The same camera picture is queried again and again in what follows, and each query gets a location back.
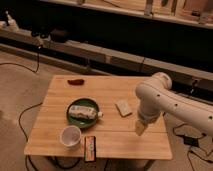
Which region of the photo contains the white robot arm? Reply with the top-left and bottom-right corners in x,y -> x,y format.
135,72 -> 213,137

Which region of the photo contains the beige sponge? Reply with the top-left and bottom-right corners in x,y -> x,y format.
115,100 -> 132,117

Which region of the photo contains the black power adapter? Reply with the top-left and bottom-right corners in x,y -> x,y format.
183,136 -> 199,147

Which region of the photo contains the red candy bar box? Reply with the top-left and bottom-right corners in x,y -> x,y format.
84,136 -> 96,162

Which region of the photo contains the green plate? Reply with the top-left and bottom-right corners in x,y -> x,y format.
66,98 -> 103,129

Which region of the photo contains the white plastic bottle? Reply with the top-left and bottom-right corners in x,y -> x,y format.
68,105 -> 103,119

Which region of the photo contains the wooden table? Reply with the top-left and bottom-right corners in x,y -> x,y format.
24,75 -> 172,160

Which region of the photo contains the white paper cup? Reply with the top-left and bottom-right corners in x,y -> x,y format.
60,125 -> 81,148

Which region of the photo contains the black box on ledge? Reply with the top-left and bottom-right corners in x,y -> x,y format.
50,29 -> 69,43

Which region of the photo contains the white spray bottle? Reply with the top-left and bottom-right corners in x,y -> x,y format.
5,11 -> 19,31

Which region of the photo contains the black floor cable left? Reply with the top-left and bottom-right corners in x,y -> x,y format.
17,101 -> 44,171

